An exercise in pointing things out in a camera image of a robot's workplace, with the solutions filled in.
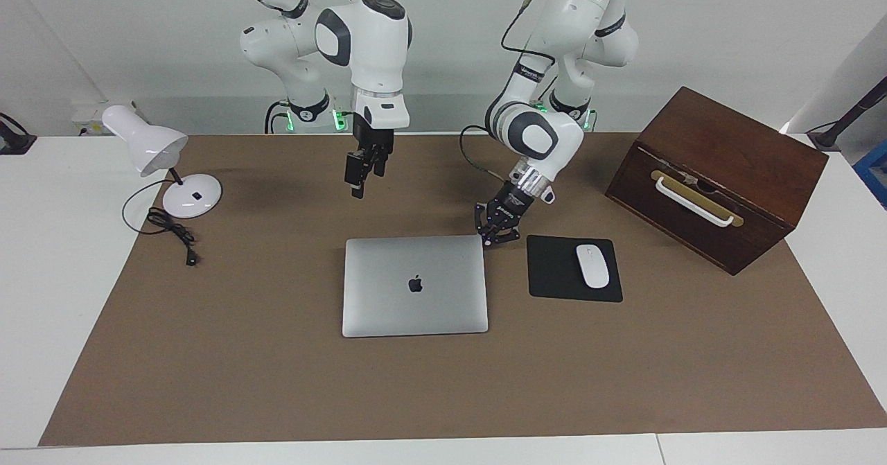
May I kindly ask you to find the silver grey laptop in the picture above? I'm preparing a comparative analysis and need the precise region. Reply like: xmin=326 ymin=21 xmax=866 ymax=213
xmin=342 ymin=235 xmax=489 ymax=338

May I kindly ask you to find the black mouse pad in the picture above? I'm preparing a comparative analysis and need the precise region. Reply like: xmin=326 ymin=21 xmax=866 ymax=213
xmin=527 ymin=235 xmax=624 ymax=304

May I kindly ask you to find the white computer mouse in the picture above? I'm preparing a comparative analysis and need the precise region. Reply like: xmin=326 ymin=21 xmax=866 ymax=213
xmin=576 ymin=244 xmax=611 ymax=290

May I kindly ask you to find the brown table mat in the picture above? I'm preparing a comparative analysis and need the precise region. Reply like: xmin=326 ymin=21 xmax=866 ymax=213
xmin=38 ymin=132 xmax=887 ymax=447

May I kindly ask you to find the white desk lamp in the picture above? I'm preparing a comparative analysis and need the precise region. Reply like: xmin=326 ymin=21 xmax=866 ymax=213
xmin=102 ymin=104 xmax=224 ymax=220

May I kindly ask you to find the brass box plate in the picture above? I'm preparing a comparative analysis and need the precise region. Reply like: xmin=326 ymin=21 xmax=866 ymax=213
xmin=650 ymin=170 xmax=744 ymax=228

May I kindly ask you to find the dark brown wooden box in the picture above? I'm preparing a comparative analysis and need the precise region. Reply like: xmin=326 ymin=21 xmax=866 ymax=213
xmin=605 ymin=86 xmax=829 ymax=276

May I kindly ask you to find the black stand pole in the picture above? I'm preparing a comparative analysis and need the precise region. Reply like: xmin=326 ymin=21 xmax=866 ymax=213
xmin=807 ymin=77 xmax=887 ymax=152

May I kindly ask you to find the blue crate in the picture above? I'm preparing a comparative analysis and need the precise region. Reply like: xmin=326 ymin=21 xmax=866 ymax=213
xmin=854 ymin=148 xmax=887 ymax=209

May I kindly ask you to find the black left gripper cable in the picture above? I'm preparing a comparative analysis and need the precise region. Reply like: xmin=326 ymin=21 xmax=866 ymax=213
xmin=459 ymin=0 xmax=555 ymax=183

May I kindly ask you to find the black arm base cable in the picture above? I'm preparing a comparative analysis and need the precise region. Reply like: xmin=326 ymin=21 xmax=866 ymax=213
xmin=265 ymin=100 xmax=290 ymax=134

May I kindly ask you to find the white box handle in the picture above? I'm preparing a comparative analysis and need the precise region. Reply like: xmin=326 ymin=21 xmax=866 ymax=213
xmin=656 ymin=176 xmax=734 ymax=228

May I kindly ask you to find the black lamp power cable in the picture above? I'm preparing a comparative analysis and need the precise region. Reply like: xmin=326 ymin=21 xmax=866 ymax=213
xmin=122 ymin=177 xmax=200 ymax=267

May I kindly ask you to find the white wall socket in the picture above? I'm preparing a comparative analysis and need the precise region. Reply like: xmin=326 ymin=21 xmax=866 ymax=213
xmin=71 ymin=101 xmax=115 ymax=137

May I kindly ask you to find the black clamp mount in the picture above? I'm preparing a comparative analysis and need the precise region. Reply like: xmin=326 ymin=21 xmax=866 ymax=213
xmin=0 ymin=113 xmax=37 ymax=155

